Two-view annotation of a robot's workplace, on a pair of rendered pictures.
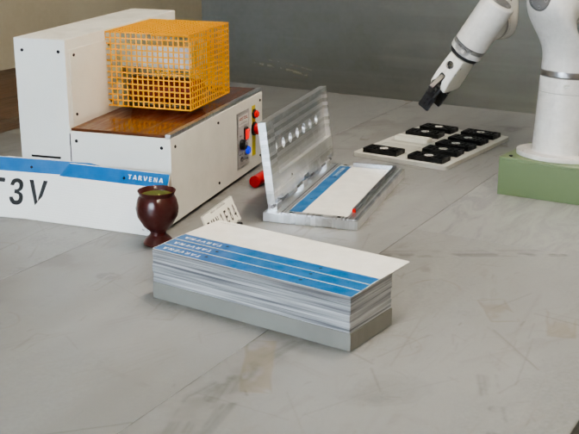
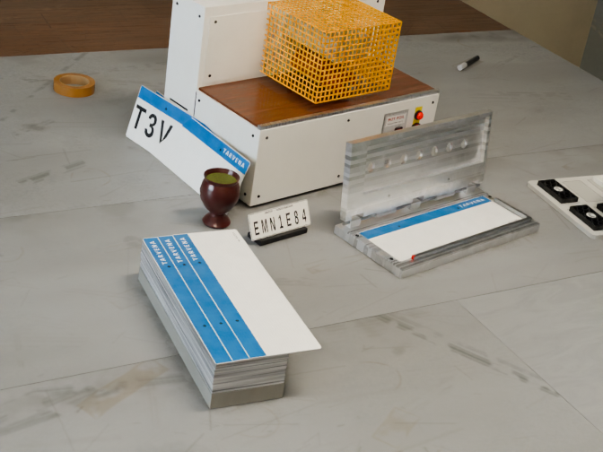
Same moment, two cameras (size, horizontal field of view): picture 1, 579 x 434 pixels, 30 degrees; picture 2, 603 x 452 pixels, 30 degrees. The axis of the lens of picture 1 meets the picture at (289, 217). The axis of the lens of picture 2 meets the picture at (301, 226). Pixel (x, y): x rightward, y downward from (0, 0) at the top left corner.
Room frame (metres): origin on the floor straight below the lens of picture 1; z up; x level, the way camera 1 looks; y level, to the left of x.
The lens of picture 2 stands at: (0.27, -0.84, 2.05)
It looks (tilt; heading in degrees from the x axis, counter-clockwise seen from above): 28 degrees down; 27
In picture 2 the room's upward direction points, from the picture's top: 9 degrees clockwise
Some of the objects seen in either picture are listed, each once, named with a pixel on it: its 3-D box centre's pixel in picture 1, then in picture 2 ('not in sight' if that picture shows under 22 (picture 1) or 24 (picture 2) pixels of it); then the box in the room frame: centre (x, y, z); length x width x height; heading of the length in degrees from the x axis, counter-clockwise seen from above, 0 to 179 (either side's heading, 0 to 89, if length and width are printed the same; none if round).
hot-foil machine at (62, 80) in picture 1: (158, 98); (330, 73); (2.55, 0.31, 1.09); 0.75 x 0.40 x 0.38; 162
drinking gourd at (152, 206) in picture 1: (157, 216); (219, 199); (2.04, 0.26, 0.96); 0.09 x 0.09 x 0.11
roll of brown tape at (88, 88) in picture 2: not in sight; (74, 84); (2.34, 0.92, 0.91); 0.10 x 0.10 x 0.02
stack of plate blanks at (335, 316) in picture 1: (268, 285); (208, 313); (1.69, 0.03, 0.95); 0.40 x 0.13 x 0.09; 56
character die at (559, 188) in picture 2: (383, 150); (557, 191); (2.75, -0.25, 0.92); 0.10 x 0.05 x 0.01; 57
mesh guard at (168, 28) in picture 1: (169, 63); (329, 46); (2.45, 0.27, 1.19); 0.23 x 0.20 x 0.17; 162
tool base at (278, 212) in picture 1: (338, 189); (440, 225); (2.36, -0.11, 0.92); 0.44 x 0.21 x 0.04; 162
